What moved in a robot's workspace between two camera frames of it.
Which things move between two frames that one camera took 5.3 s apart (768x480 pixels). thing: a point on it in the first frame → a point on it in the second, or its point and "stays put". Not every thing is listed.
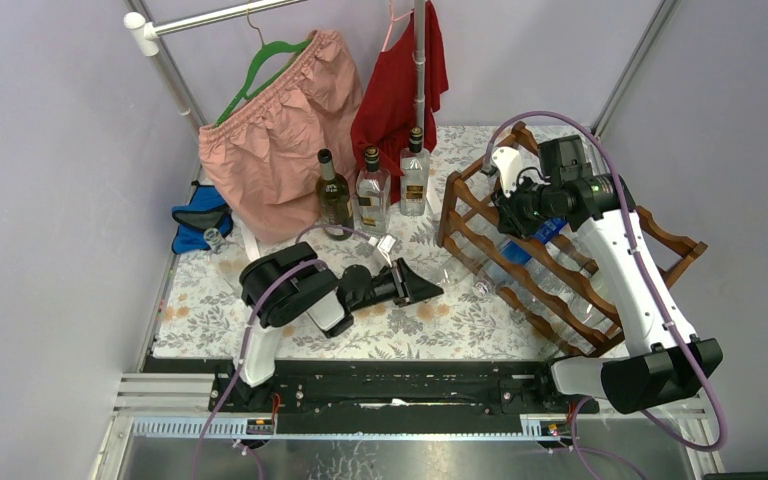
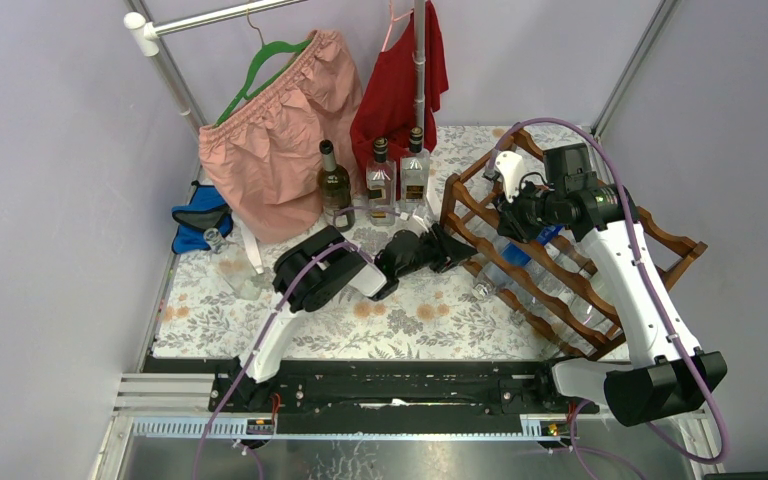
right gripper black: x=507 y=219 stays put
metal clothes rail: x=148 y=34 stays put
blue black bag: x=205 y=209 stays put
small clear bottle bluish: x=581 y=297 → x=536 y=304
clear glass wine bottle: x=568 y=249 → x=587 y=304
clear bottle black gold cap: x=415 y=175 stays put
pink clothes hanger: x=391 y=24 stays put
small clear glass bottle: x=489 y=274 → x=479 y=227
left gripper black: x=407 y=286 → x=445 y=249
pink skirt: x=261 y=162 stays put
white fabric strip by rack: x=433 y=197 stays put
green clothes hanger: x=244 y=95 stays put
